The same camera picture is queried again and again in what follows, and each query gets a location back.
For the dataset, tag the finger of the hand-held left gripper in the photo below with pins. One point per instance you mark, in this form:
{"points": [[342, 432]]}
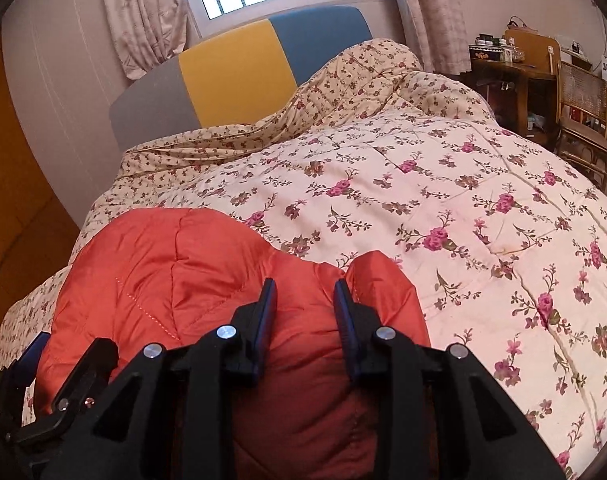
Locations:
{"points": [[33, 355], [95, 365]]}

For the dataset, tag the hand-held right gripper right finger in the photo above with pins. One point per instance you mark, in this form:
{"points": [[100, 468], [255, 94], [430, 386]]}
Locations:
{"points": [[347, 335]]}

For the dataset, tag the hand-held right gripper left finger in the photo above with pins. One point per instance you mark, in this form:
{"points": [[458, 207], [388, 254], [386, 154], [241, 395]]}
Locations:
{"points": [[263, 330]]}

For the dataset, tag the orange puffer jacket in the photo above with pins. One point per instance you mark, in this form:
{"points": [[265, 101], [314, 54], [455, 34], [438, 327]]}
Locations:
{"points": [[183, 270]]}

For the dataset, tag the large-flower floral quilt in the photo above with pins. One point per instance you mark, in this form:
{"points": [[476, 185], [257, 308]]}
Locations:
{"points": [[433, 200]]}

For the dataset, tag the yellow wooden wardrobe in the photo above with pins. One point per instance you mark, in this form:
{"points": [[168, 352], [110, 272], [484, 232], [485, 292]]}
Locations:
{"points": [[13, 185]]}

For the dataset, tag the small-flower floral blanket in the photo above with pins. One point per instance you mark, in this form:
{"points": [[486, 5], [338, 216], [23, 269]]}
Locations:
{"points": [[363, 75]]}

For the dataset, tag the grey yellow blue headboard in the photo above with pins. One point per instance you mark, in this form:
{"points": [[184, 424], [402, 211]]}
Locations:
{"points": [[233, 65]]}

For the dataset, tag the wooden side table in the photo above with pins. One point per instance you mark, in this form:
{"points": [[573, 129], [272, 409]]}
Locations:
{"points": [[513, 85]]}

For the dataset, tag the patterned tin box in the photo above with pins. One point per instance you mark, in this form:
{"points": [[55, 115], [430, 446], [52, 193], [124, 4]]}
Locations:
{"points": [[484, 52]]}

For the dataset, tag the rattan wooden chair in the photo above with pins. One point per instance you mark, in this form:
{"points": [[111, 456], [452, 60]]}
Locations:
{"points": [[583, 110]]}

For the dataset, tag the beige patterned curtain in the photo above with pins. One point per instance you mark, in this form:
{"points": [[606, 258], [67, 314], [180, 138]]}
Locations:
{"points": [[138, 15], [436, 15]]}

